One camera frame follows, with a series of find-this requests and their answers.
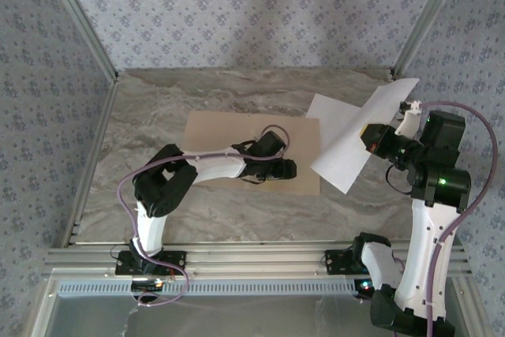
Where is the white paper sheet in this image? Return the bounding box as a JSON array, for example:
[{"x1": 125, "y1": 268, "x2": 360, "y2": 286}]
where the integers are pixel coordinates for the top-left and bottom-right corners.
[
  {"x1": 309, "y1": 77, "x2": 420, "y2": 195},
  {"x1": 305, "y1": 93, "x2": 376, "y2": 151}
]

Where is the brown cardboard folder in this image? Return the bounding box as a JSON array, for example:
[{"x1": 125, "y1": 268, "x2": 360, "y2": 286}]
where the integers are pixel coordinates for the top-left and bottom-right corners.
[{"x1": 183, "y1": 110, "x2": 321, "y2": 196}]

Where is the reflective metal panel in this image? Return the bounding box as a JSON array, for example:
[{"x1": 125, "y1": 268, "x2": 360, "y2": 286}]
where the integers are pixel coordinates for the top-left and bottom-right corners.
[{"x1": 50, "y1": 293, "x2": 374, "y2": 337}]

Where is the wide aluminium mounting rail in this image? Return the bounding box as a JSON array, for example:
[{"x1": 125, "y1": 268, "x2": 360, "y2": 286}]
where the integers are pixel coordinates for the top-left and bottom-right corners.
[{"x1": 43, "y1": 240, "x2": 473, "y2": 279}]

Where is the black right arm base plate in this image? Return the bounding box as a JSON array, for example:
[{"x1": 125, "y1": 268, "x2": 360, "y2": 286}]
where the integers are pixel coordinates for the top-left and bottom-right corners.
[{"x1": 324, "y1": 248, "x2": 370, "y2": 275}]

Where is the aluminium frame post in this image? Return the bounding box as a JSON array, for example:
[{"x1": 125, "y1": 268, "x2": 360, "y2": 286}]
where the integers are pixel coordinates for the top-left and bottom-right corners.
[
  {"x1": 39, "y1": 0, "x2": 120, "y2": 82},
  {"x1": 389, "y1": 0, "x2": 473, "y2": 77}
]

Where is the grey slotted cable duct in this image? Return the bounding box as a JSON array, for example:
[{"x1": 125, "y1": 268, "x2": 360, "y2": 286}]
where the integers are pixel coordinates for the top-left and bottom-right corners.
[{"x1": 54, "y1": 278, "x2": 358, "y2": 298}]

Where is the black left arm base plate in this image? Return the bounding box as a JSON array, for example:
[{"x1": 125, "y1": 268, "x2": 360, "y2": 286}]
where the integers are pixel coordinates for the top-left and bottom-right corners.
[{"x1": 114, "y1": 249, "x2": 187, "y2": 275}]

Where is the aluminium lower frame rail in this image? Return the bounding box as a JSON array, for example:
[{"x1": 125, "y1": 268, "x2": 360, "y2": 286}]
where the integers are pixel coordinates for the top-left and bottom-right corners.
[
  {"x1": 30, "y1": 273, "x2": 60, "y2": 337},
  {"x1": 453, "y1": 275, "x2": 484, "y2": 337}
]

